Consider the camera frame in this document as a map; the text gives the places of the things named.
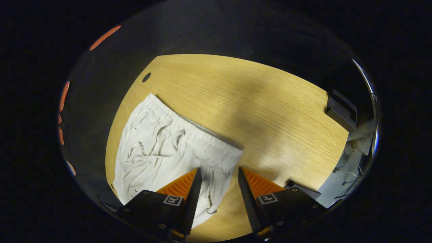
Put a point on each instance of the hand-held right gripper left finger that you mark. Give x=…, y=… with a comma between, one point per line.
x=193, y=202

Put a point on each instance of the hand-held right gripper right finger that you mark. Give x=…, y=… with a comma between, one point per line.
x=249, y=206

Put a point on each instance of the white jeans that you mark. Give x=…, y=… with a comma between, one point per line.
x=158, y=148

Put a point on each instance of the white cloth pile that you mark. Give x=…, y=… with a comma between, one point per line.
x=362, y=138

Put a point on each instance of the black block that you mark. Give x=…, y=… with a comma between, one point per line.
x=341, y=109

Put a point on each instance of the black backdrop cloth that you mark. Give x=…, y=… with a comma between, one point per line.
x=202, y=30

